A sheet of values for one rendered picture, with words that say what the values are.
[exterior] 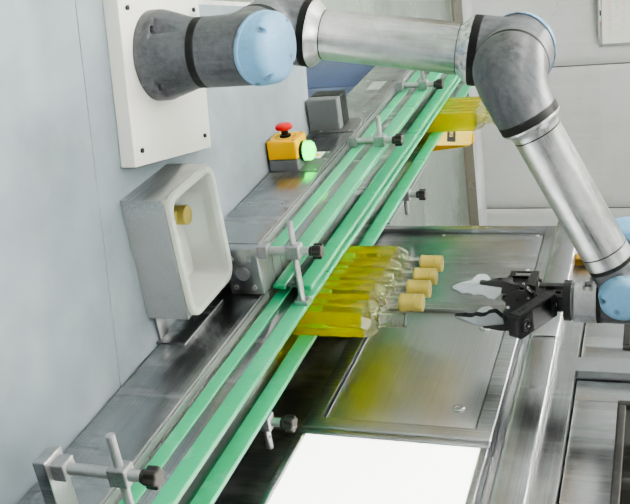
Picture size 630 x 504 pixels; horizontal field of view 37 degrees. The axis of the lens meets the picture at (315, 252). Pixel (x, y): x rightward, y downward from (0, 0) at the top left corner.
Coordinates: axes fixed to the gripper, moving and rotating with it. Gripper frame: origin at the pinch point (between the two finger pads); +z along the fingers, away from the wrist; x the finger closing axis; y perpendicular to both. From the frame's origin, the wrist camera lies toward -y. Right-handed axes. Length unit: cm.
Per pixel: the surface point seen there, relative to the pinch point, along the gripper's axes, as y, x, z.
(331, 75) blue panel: 119, 14, 62
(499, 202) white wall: 591, -223, 99
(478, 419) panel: -17.3, -13.3, -5.6
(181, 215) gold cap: -21, 27, 42
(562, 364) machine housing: 5.2, -15.4, -17.5
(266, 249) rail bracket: -9.6, 15.3, 32.5
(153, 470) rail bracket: -73, 15, 22
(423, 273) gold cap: 10.4, 0.9, 9.2
